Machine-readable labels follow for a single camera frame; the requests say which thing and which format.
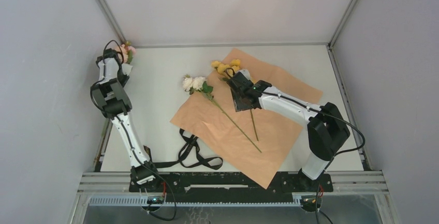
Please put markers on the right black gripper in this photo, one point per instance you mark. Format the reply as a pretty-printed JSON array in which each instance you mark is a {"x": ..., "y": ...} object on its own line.
[{"x": 239, "y": 106}]

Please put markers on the yellow fake flower stem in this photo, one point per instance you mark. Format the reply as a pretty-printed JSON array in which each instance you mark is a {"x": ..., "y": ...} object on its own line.
[{"x": 227, "y": 71}]

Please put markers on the orange wrapping paper sheet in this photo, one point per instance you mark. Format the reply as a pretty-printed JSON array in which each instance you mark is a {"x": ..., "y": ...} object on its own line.
[{"x": 277, "y": 134}]

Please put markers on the white fake flower stem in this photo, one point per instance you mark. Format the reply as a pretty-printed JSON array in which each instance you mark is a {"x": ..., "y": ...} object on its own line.
[{"x": 199, "y": 85}]

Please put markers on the pink fake flower stem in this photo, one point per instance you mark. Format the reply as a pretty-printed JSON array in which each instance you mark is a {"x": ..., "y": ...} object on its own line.
[{"x": 126, "y": 52}]

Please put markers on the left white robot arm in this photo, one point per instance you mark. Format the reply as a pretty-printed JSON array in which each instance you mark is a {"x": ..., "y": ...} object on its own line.
[{"x": 109, "y": 96}]

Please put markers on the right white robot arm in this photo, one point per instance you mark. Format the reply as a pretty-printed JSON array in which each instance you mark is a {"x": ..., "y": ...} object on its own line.
[{"x": 326, "y": 128}]

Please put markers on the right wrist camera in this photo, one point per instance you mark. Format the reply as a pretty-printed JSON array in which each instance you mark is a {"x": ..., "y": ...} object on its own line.
[{"x": 242, "y": 76}]

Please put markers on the black mounting base plate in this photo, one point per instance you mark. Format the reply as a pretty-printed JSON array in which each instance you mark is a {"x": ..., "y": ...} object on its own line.
[{"x": 283, "y": 181}]

